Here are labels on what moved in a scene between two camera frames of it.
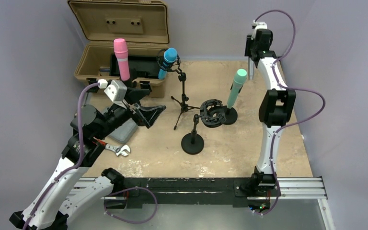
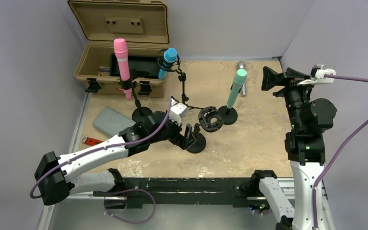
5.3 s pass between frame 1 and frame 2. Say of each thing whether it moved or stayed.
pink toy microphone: stayed
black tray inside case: stayed
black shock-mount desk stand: moved
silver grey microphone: moved
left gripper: moved
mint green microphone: stayed
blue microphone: stayed
